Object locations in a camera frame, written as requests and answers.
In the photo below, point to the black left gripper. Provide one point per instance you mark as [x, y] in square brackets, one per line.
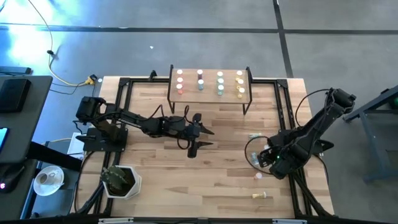
[193, 130]

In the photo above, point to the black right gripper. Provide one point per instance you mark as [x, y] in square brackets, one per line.
[284, 158]

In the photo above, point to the pink medicine bottle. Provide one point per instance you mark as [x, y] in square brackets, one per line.
[179, 72]
[258, 176]
[180, 80]
[179, 88]

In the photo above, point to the blue medicine bottle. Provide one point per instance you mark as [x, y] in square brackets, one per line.
[266, 146]
[201, 83]
[254, 158]

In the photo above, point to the yellow medicine bottle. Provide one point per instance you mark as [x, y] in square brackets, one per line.
[241, 91]
[239, 73]
[240, 81]
[259, 195]

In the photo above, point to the teal medicine bottle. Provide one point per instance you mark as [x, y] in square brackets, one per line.
[220, 88]
[220, 81]
[220, 74]
[255, 135]

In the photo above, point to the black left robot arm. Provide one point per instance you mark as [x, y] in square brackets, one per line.
[133, 119]

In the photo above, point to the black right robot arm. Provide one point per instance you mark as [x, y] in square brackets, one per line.
[323, 121]

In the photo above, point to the wooden shelf with black legs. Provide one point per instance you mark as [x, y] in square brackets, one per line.
[189, 96]

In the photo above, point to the white hexagonal planter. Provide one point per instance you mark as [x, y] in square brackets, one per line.
[135, 186]

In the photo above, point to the green succulent plant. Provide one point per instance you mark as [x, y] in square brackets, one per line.
[113, 179]

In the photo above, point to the white paper sheet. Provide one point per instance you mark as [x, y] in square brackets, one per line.
[73, 149]

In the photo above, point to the white cup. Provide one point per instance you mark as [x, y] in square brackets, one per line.
[43, 178]

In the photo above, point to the dark grey desk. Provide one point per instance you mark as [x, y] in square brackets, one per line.
[28, 130]

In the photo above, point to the black flat box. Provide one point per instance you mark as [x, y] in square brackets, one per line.
[14, 95]

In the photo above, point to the black computer mouse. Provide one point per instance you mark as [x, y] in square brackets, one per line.
[9, 180]

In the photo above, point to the phone with lit screen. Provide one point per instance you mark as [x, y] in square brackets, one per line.
[2, 138]

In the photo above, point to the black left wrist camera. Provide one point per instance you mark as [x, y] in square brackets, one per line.
[196, 117]

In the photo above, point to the silver metal bracket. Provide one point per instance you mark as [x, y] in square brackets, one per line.
[289, 221]
[115, 220]

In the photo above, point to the black aluminium table frame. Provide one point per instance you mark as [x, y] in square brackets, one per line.
[143, 80]

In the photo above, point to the grey metal table frame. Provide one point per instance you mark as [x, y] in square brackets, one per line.
[367, 130]

